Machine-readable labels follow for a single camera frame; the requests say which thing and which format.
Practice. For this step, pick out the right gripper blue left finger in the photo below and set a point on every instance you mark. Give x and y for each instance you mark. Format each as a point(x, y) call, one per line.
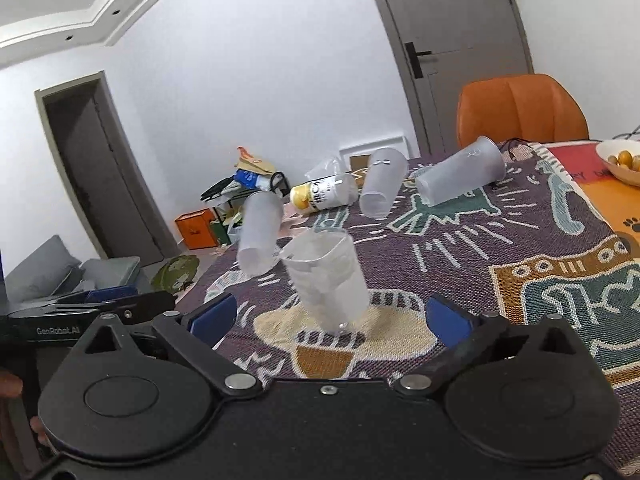
point(190, 339)

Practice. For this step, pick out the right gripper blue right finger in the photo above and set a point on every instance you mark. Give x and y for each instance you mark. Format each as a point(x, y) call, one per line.
point(468, 337)

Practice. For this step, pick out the tall frosted plastic cup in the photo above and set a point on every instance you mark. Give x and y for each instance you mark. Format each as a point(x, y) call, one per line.
point(262, 217)

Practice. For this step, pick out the frosted cup lying sideways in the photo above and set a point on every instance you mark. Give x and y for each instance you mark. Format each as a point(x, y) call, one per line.
point(473, 167)

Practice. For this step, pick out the frosted cup with markings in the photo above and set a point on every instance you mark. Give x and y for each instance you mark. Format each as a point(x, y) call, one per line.
point(386, 170)

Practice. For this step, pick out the grey sofa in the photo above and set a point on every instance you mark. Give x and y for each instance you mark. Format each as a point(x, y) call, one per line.
point(52, 271)

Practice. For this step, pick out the green camouflage stool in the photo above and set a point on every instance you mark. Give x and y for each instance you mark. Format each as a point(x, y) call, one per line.
point(176, 275)

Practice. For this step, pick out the orange gift bag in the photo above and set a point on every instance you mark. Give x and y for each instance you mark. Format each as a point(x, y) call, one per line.
point(194, 227)

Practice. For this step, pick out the patterned woven tablecloth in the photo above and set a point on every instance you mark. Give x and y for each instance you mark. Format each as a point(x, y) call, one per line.
point(527, 246)

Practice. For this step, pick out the black shelf rack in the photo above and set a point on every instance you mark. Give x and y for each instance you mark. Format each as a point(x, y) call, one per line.
point(226, 197)

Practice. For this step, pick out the dark doorway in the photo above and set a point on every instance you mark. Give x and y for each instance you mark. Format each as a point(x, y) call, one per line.
point(99, 172)

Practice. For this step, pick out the orange label drink bottle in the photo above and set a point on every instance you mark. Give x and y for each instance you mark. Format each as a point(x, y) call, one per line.
point(324, 194)

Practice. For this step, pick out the orange chair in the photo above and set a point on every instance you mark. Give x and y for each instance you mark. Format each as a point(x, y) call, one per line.
point(532, 107)

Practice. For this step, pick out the white bowl of oranges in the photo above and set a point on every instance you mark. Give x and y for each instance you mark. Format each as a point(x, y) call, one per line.
point(621, 159)

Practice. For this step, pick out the grey door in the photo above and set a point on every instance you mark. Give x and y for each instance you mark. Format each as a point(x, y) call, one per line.
point(470, 40)

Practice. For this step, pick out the black door handle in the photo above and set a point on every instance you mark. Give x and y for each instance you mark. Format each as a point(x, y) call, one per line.
point(414, 58)

